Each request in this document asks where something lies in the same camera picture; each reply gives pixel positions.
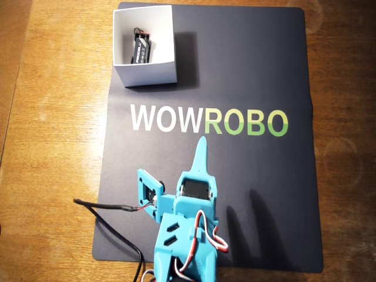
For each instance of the teal gripper body with servo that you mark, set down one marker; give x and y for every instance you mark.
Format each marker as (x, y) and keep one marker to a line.
(196, 191)

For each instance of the white open box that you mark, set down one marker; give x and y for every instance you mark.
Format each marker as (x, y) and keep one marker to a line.
(147, 75)

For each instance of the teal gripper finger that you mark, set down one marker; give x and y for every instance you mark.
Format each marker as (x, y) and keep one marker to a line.
(202, 158)

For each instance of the small black battery pack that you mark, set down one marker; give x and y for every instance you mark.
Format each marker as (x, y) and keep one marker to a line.
(142, 50)

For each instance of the wrist camera on teal mount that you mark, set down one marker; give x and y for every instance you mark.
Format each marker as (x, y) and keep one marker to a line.
(148, 188)

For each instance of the dark mat with WOWROBO print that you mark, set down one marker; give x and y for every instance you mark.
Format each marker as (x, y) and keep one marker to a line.
(249, 73)

